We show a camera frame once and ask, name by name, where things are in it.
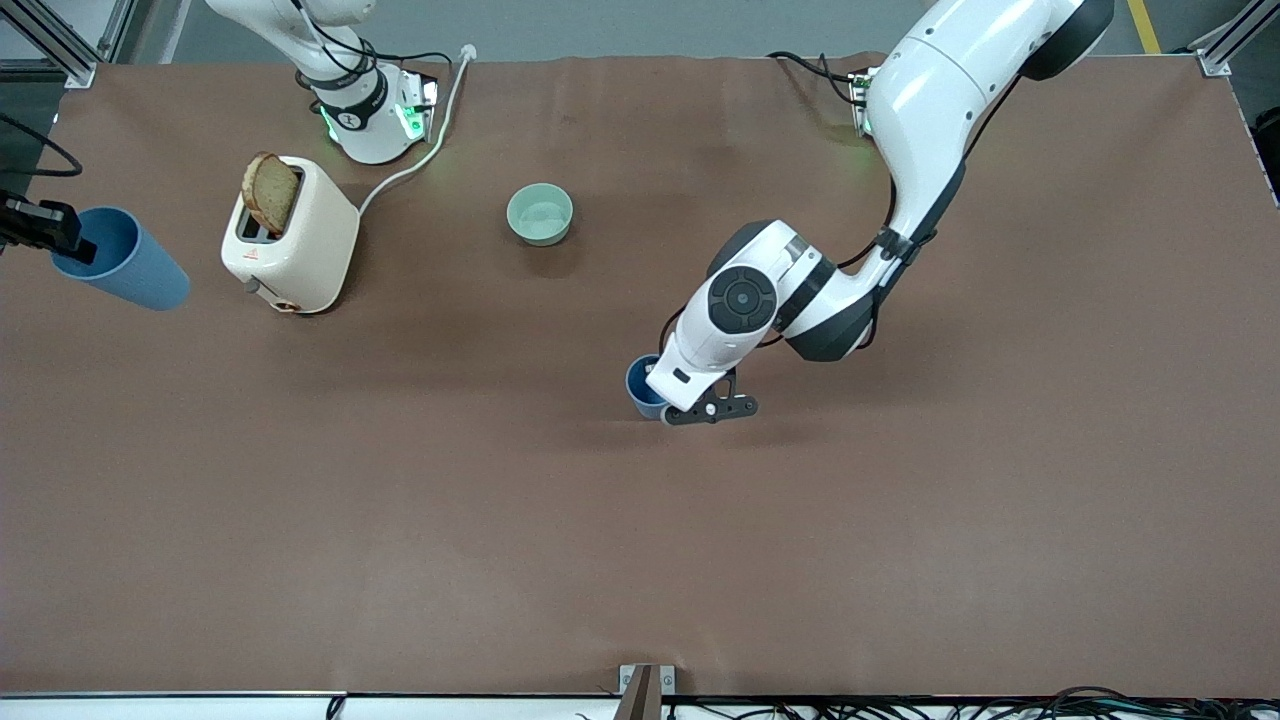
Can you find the tall blue plastic cup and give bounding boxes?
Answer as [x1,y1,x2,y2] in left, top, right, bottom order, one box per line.
[50,206,191,311]

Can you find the white table edge rail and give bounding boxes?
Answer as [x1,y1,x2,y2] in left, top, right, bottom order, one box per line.
[0,690,1280,720]

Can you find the metal bracket with post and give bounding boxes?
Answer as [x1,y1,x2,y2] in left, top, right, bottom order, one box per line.
[618,663,677,720]

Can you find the pale green bowl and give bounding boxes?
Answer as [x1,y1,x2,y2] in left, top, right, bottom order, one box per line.
[506,183,575,247]

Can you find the black base power cable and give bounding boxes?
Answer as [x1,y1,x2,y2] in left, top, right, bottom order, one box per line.
[372,47,457,73]
[767,50,864,109]

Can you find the brown bread slice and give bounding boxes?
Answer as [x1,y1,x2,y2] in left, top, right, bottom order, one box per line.
[242,152,302,237]

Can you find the white toaster power cable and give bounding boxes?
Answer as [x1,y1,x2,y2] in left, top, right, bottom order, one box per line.
[357,44,477,217]

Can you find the cream white toaster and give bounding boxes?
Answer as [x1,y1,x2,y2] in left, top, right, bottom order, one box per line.
[221,155,361,316]

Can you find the small blue plastic cup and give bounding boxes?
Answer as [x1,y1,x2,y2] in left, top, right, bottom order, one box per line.
[626,355,669,421]

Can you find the brown table cover sheet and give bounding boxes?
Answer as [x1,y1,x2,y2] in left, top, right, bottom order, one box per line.
[0,52,1280,699]

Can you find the black cable bundle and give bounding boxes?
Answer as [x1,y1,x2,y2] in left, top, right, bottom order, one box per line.
[665,685,1280,720]

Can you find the aluminium frame profile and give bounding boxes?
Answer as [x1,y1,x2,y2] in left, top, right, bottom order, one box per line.
[1196,0,1280,79]
[0,0,137,90]

